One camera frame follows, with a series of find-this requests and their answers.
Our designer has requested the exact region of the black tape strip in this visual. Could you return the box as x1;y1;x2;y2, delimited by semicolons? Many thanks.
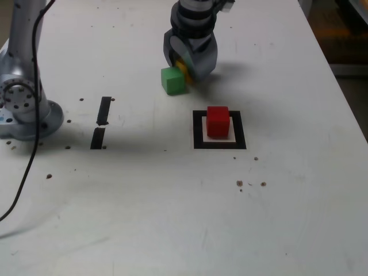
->
90;96;112;150

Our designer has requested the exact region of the brown cardboard box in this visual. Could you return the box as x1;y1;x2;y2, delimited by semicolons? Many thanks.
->
309;0;368;64

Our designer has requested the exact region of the green cube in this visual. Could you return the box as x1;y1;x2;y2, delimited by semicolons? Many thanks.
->
160;66;185;97

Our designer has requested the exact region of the long black cable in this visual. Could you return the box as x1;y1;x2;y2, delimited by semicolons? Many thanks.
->
0;0;56;222

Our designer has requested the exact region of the black tape square outline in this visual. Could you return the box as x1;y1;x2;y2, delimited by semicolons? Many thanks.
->
192;110;247;150

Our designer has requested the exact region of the red cube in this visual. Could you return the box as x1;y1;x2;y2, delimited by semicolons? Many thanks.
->
206;106;231;139

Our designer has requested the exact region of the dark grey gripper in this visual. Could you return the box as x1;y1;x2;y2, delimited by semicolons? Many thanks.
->
163;29;219;82

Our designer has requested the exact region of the yellow cube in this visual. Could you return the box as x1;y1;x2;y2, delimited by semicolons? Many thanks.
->
175;59;195;86

